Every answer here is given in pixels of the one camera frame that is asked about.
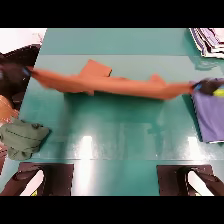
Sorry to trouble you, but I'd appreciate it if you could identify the black garment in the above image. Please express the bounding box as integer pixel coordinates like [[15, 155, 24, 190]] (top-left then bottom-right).
[[0, 44, 42, 108]]

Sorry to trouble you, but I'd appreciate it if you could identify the green garment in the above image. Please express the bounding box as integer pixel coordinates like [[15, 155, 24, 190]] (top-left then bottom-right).
[[0, 118, 51, 161]]

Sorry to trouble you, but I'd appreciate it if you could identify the purple garment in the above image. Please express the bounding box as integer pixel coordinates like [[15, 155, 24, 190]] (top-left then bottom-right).
[[189, 79, 224, 145]]

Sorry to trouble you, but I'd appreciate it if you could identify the tan garment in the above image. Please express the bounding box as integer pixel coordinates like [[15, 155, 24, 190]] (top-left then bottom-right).
[[0, 94, 21, 126]]

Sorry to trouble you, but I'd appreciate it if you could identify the heap of clothes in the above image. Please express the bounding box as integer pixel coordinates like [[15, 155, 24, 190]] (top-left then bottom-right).
[[188, 27, 224, 60]]

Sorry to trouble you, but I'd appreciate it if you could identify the orange T-shirt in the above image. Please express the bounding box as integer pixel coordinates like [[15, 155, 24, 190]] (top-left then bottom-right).
[[29, 59, 196, 101]]

